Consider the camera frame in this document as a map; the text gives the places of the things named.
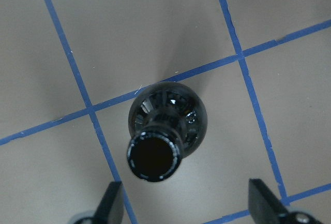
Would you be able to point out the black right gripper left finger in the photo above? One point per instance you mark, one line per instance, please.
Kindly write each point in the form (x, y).
(111, 206)

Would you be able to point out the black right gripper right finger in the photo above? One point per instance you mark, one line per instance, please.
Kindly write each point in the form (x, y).
(264, 207)

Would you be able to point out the dark wine bottle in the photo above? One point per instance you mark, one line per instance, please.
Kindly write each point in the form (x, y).
(167, 122)

